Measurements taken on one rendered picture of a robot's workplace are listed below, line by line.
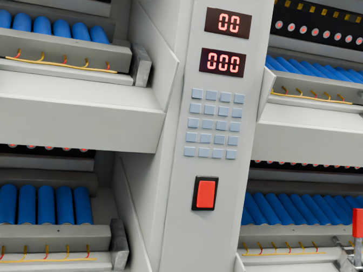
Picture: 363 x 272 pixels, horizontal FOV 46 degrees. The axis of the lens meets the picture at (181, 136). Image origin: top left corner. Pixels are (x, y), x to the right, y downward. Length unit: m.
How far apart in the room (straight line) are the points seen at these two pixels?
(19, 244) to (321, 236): 0.37
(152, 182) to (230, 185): 0.08
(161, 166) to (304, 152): 0.17
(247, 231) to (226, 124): 0.17
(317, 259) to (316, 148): 0.16
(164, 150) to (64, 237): 0.14
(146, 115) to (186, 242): 0.13
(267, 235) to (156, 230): 0.18
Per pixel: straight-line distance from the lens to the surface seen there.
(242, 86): 0.41
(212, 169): 0.41
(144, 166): 0.44
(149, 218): 0.42
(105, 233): 0.47
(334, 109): 0.54
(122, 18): 0.58
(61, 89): 0.39
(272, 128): 0.44
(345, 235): 0.62
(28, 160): 0.54
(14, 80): 0.40
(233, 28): 0.41
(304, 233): 0.58
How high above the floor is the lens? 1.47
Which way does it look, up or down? 7 degrees down
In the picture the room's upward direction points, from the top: 7 degrees clockwise
